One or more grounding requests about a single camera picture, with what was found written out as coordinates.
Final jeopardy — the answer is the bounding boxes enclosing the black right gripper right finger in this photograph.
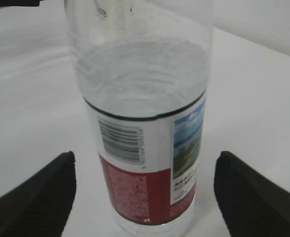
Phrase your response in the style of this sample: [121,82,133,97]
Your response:
[214,151,290,237]

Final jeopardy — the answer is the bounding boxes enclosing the clear plastic water bottle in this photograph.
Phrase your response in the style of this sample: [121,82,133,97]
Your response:
[64,0,213,237]

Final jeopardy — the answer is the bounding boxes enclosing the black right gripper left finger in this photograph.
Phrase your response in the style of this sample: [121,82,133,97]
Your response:
[0,151,76,237]

